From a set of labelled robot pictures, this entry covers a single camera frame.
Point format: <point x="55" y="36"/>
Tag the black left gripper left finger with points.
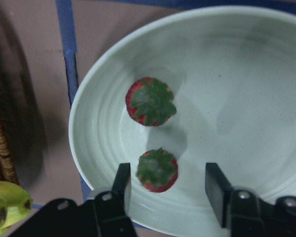
<point x="122" y="185"/>

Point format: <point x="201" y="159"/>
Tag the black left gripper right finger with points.
<point x="218" y="189"/>

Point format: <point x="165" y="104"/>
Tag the red strawberry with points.
<point x="157" y="170"/>
<point x="149" y="102"/>

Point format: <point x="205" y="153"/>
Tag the light green plate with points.
<point x="232" y="70"/>

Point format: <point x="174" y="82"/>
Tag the yellow banana bunch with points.
<point x="15" y="205"/>

